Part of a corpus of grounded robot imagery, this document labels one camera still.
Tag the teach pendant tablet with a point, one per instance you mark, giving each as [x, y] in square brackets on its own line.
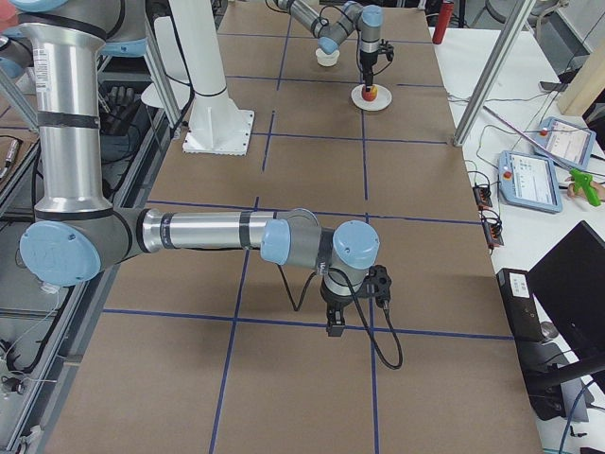
[529, 181]
[568, 142]

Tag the near teach pendant tablet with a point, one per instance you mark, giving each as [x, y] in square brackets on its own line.
[529, 181]

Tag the white pedestal column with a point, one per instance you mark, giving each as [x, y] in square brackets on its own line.
[216, 124]

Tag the black monitor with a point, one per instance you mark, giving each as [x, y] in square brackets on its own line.
[569, 284]

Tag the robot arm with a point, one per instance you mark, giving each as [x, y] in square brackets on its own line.
[366, 21]
[77, 232]

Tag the white round plate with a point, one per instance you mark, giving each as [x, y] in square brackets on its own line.
[383, 100]

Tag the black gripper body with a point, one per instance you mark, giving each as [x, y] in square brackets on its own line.
[334, 304]
[368, 61]

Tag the red yellow apple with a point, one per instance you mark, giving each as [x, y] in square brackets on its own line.
[369, 95]

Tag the aluminium frame post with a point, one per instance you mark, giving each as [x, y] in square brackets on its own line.
[492, 68]

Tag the black computer box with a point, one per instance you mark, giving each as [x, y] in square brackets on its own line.
[519, 304]

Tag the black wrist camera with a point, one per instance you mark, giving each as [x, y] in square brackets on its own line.
[386, 49]
[379, 284]

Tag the far teach pendant tablet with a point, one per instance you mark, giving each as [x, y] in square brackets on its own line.
[568, 142]

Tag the red cylinder bottle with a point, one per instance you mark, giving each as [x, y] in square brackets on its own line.
[443, 21]

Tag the orange black connector box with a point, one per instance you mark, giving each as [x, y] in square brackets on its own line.
[483, 196]

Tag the white plastic bowl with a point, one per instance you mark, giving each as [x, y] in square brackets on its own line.
[327, 59]

